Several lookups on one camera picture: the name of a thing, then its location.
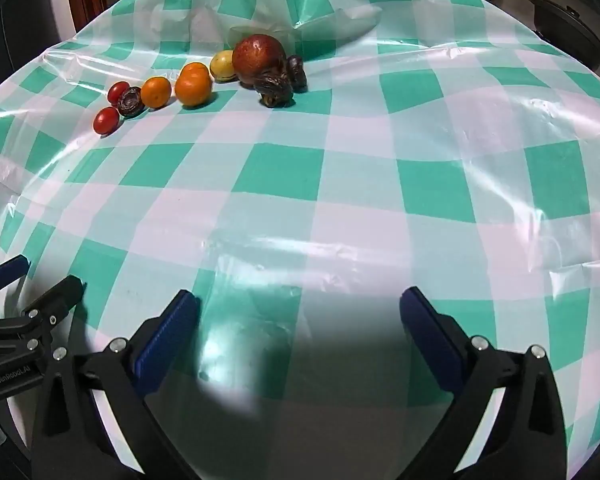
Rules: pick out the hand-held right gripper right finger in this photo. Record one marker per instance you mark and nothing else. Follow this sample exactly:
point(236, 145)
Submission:
point(430, 335)

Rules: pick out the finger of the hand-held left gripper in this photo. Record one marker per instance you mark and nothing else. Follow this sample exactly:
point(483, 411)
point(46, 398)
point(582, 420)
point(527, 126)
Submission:
point(5, 272)
point(55, 305)

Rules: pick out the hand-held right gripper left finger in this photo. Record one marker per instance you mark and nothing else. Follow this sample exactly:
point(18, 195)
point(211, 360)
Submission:
point(167, 342)

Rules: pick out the red cherry tomato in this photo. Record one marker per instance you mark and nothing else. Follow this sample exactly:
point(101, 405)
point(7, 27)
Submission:
point(118, 91)
point(105, 120)

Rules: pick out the small orange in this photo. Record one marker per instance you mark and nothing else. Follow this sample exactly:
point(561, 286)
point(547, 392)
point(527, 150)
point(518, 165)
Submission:
point(158, 92)

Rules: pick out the large orange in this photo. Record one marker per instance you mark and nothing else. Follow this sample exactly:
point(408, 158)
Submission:
point(193, 85)

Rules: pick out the yellow-green round fruit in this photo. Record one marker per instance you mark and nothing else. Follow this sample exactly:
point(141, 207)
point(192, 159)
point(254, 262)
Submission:
point(222, 66)

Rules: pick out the red apple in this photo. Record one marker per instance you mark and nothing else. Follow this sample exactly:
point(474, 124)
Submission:
point(258, 57)

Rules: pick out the green checked plastic tablecloth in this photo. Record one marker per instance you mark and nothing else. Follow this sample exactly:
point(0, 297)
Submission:
point(330, 185)

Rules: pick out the black cooking pot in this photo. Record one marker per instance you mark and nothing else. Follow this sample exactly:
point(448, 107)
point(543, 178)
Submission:
point(567, 30)

